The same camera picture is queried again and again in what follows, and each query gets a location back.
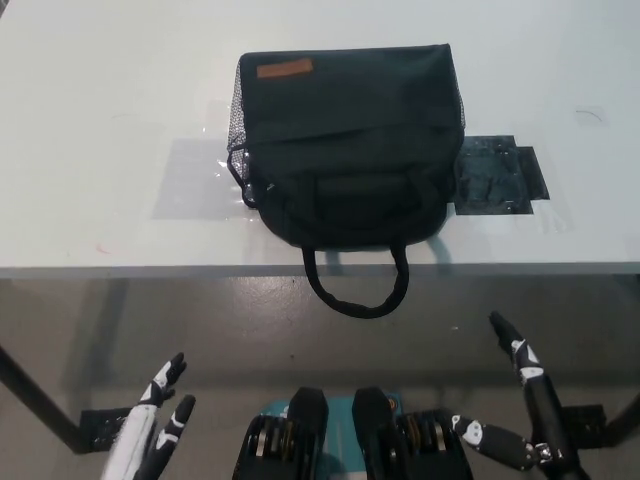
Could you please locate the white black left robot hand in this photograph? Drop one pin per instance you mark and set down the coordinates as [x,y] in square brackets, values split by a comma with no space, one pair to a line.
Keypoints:
[135,430]

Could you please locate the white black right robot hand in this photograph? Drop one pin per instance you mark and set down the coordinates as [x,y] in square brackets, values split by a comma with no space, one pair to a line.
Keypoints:
[542,410]

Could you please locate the black soft travel bag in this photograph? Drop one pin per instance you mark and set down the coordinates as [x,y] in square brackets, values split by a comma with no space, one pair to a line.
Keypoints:
[350,125]

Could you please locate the black teal robot body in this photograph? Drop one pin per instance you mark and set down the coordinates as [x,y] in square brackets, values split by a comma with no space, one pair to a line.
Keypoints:
[370,440]

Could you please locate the black floor tape patch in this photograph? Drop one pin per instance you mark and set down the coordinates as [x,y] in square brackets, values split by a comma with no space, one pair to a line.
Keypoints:
[582,420]
[102,427]

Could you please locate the black tape patch on table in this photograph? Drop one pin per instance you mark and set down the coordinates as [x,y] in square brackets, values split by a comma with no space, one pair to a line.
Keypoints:
[492,175]

